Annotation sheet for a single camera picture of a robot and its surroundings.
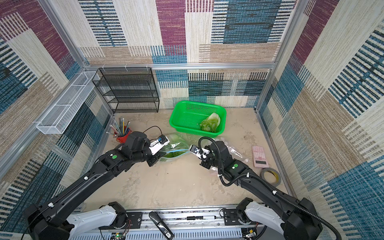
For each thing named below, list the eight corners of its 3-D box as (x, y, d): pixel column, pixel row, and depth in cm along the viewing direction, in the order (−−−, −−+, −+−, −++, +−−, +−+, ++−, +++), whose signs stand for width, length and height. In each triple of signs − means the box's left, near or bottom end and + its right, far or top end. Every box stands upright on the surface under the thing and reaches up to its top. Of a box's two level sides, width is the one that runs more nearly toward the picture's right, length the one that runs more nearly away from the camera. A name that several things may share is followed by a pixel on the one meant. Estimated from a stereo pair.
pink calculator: (254, 167, 93) (255, 166, 91) (249, 147, 102) (250, 145, 100) (268, 167, 93) (270, 166, 91) (262, 147, 102) (263, 145, 100)
